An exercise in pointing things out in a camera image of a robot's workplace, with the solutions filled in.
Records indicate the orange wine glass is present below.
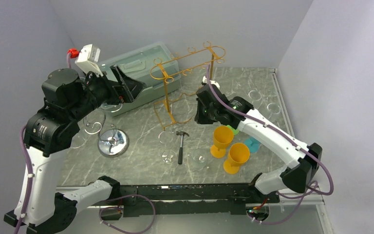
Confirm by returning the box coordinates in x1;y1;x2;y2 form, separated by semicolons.
223;143;250;174
210;126;234;158

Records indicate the chrome tree glass rack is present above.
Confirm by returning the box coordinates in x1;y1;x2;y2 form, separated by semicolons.
83;103;129;158

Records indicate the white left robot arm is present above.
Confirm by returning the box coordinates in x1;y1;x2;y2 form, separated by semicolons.
4;65;146;234

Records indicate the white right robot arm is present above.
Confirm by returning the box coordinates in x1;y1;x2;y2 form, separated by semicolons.
195;84;322;202

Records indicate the clear plastic storage box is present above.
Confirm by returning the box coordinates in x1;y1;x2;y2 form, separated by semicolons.
98;41;179;117

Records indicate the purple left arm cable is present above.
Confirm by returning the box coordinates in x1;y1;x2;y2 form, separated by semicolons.
13;124;35;234

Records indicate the black handled hammer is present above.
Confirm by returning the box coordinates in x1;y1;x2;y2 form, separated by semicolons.
176;131;189;165

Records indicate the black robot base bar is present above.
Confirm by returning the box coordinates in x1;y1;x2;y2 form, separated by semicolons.
88;182;272;217

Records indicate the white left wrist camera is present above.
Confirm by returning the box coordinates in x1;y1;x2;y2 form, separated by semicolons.
66;44;103;76

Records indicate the clear wine glass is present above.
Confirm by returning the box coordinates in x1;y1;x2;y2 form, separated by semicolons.
248;90;263;109
266;103;281;122

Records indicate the clear glass chrome rack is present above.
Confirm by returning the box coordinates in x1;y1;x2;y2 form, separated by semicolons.
70;129;88;149
158;131;176;164

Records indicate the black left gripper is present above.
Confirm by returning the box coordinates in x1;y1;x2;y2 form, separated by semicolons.
69;64;146;122

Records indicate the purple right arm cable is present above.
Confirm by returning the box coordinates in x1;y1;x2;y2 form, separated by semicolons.
205;64;335;196

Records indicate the blue wine glass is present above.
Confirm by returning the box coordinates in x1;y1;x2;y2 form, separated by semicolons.
243;137;261;154

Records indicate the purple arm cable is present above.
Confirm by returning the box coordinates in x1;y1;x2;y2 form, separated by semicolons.
205;64;335;196
13;124;35;234

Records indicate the gold wire glass rack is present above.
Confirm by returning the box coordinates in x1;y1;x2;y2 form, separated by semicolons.
150;41;226;131

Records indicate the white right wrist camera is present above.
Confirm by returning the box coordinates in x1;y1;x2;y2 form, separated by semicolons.
201;80;220;89

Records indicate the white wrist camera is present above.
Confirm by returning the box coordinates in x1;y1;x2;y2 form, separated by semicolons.
66;44;103;76
201;80;220;89

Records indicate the green wine glass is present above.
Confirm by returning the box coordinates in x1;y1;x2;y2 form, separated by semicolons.
227;125;240;135

